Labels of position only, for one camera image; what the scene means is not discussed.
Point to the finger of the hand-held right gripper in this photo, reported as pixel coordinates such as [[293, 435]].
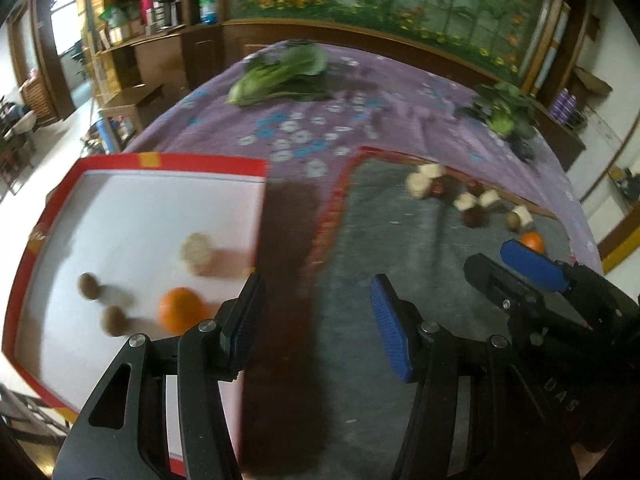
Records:
[[535, 262], [495, 282]]

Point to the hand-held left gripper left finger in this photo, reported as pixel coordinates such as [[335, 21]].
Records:
[[245, 315]]

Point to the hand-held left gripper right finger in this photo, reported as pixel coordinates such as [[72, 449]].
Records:
[[390, 330]]

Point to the orange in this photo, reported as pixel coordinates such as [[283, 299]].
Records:
[[180, 310], [532, 241]]

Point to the white tofu cube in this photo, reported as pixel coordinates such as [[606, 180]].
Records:
[[417, 186]]

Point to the red and white box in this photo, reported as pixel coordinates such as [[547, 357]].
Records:
[[140, 220]]

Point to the brown kiwi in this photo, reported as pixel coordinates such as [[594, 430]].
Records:
[[511, 220], [114, 320], [89, 286]]

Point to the dark brown round fruit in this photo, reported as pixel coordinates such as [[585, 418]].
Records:
[[475, 217], [475, 187]]

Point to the foam-netted round fruit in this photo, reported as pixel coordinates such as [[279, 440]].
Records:
[[197, 255]]

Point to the grey mat with red border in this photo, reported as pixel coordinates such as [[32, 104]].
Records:
[[360, 240]]

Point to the small black object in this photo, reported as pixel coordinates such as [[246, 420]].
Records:
[[523, 148]]

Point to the yellow and black object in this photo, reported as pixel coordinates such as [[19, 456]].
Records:
[[625, 177]]

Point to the wooden side shelf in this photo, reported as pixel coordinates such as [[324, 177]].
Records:
[[560, 132]]

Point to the round bok choy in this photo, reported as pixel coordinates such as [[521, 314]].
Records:
[[502, 110]]

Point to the purple bottles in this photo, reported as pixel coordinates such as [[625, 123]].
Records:
[[562, 105]]

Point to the brown cardboard piece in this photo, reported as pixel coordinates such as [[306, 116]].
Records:
[[592, 80]]

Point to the purple floral blanket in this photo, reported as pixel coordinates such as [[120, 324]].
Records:
[[390, 110]]

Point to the blue bottle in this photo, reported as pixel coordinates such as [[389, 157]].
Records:
[[102, 135]]

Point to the small wooden table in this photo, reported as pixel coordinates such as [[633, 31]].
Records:
[[132, 105]]

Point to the long bok choy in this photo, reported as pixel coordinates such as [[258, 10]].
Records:
[[270, 77]]

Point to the wooden shelf cabinet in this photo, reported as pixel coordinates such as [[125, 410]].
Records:
[[165, 55]]

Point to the green and white bottle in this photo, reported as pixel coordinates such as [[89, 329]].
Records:
[[207, 2]]

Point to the pink bottle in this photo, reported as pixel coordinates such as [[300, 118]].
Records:
[[146, 8]]

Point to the black thermos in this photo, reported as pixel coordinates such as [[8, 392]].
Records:
[[162, 2]]

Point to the green packet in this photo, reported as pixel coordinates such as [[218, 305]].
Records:
[[115, 16]]

